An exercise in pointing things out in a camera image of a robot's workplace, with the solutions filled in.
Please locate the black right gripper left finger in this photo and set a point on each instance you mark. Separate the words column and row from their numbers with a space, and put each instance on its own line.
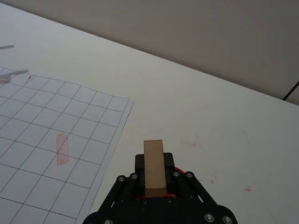
column 139, row 168

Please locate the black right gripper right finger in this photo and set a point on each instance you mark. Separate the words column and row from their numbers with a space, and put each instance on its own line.
column 168, row 168

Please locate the white grid-lined paper sheet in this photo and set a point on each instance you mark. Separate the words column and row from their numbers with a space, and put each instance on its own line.
column 35, row 121

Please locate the pale wooden rectangular block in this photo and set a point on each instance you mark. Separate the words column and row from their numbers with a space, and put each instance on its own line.
column 154, row 163

